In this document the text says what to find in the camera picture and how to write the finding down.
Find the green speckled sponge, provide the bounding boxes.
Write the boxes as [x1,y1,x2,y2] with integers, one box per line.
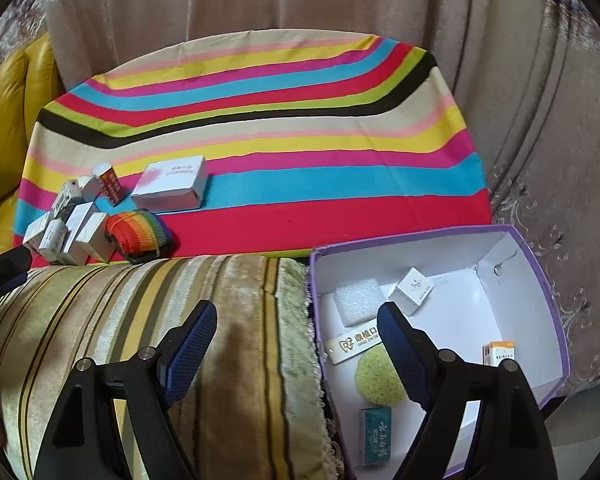
[354,344,407,408]

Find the small white cube box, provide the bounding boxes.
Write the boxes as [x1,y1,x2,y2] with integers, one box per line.
[22,211,54,252]

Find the gold dental box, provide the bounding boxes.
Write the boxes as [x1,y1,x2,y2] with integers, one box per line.
[325,326,380,365]

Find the white box diamond logo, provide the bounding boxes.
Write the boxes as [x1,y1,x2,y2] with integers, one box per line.
[388,266,434,316]

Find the white red medicine box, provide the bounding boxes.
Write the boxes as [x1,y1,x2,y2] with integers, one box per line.
[38,219,68,264]

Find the white foam block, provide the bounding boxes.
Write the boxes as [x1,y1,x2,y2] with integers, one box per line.
[334,278,386,327]

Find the orange white medicine box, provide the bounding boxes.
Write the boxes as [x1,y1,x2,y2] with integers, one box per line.
[482,340,515,366]

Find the shiny blue foil box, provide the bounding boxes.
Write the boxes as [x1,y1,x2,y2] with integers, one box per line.
[360,406,392,466]

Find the white plain box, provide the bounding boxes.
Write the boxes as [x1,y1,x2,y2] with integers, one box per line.
[76,212,114,262]

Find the white barcode box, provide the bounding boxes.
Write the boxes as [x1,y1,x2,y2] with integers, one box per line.
[50,179,83,218]

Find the rainbow striped pouch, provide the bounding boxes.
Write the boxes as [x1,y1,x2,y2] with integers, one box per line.
[105,209,175,263]

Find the red blue foam-topped box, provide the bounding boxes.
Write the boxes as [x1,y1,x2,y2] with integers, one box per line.
[92,162,124,206]

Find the white box pink blot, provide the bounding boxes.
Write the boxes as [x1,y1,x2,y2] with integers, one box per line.
[131,155,209,212]

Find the white text-covered box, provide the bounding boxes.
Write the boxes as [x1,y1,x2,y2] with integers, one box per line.
[59,202,99,266]

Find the purple white cardboard box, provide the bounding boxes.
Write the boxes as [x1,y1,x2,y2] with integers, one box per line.
[310,224,570,479]

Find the yellow leather sofa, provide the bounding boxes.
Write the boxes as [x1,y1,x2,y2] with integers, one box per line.
[0,34,65,254]

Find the rainbow striped tablecloth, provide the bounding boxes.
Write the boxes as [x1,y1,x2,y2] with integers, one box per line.
[13,29,491,256]

